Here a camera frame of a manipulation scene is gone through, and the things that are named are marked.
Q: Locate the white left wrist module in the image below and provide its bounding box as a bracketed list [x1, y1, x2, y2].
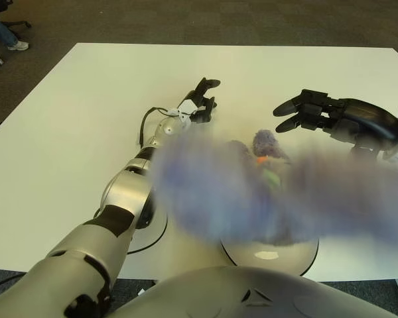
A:
[167, 99, 198, 129]

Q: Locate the blue jeans leg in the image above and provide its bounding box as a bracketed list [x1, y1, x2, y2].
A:
[0, 8, 20, 47]

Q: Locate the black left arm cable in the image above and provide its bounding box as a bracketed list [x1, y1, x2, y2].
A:
[125, 211, 169, 255]

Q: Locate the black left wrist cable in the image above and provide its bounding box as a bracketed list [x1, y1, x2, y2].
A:
[138, 105, 173, 146]

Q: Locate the white plate black rim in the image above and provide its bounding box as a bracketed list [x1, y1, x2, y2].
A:
[218, 237, 320, 278]

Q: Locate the purple plush bunny doll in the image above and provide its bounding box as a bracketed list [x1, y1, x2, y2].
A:
[151, 129, 398, 248]

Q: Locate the grey robot torso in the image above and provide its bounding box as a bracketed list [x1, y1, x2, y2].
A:
[109, 264, 398, 318]

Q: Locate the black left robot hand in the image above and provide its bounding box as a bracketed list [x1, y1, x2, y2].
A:
[184, 77, 222, 123]

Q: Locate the black chair base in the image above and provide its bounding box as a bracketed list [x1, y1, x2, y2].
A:
[0, 19, 33, 29]

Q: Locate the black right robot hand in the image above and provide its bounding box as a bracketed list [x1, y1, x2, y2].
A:
[272, 88, 398, 160]

